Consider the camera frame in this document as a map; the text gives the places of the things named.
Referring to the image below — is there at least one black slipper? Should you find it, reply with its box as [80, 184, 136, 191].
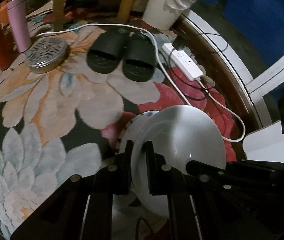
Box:
[86, 28, 129, 74]
[122, 33, 156, 82]

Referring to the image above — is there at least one black slipper left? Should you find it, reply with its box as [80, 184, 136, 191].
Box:
[86, 28, 129, 74]

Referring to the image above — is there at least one white trash bin with liner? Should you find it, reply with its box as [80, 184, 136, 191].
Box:
[142, 0, 196, 30]

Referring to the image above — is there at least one round metal perforated tin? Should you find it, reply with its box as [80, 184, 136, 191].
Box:
[24, 36, 68, 74]

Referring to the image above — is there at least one black thin cable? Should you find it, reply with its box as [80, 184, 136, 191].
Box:
[166, 32, 229, 102]

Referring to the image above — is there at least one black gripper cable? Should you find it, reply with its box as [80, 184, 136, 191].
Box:
[134, 217, 155, 240]

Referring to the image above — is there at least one pink thermos bottle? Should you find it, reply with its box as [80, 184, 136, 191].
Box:
[7, 0, 31, 53]

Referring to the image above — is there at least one small bear plate lovable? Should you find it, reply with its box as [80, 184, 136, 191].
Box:
[115, 111, 159, 162]

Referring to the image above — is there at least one white bowl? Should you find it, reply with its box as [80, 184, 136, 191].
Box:
[131, 105, 226, 218]

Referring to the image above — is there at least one white power cable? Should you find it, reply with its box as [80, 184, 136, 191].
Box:
[35, 23, 246, 143]

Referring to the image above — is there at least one black slipper right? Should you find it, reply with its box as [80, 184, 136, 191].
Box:
[122, 33, 156, 82]

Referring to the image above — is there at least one white power strip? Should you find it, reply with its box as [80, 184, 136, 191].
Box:
[162, 43, 204, 81]

